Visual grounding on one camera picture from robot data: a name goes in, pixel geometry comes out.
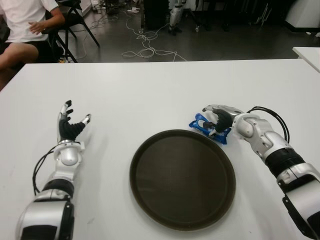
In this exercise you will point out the round dark brown tray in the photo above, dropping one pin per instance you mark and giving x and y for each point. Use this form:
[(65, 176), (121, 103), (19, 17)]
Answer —
[(182, 178)]

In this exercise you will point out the black folding chair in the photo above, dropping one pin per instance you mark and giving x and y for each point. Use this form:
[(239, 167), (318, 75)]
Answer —
[(72, 18)]

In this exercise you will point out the seated person in white shirt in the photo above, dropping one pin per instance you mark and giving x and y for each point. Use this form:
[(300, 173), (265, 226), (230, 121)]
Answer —
[(20, 20)]

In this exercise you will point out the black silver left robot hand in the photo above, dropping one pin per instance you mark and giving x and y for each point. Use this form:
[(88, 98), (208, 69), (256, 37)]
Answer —
[(67, 130)]

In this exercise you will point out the blue Oreo cookie pack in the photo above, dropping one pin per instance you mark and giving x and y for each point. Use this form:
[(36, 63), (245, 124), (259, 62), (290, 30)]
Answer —
[(196, 125)]

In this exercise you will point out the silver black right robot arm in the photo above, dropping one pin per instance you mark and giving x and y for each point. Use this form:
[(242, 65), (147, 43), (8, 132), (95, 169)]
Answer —
[(287, 160)]

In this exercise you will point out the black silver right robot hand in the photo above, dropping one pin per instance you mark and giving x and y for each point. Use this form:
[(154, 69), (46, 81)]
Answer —
[(226, 117)]

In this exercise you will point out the silver humanoid robot legs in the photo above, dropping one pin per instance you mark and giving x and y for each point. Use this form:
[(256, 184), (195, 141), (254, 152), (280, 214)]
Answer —
[(175, 15)]

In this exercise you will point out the white side table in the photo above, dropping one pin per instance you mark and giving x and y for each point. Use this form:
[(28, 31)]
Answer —
[(308, 56)]

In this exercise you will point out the white power strip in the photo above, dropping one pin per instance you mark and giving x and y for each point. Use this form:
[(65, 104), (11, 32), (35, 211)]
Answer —
[(133, 10)]

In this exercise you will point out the small white floor object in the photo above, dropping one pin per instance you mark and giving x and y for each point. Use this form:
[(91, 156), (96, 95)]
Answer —
[(312, 33)]

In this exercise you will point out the white cabinet with black base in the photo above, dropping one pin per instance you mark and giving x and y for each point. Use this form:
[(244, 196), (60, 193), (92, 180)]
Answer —
[(303, 12)]

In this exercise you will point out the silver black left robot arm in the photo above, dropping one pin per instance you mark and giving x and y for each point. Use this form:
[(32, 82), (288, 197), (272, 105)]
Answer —
[(45, 212)]

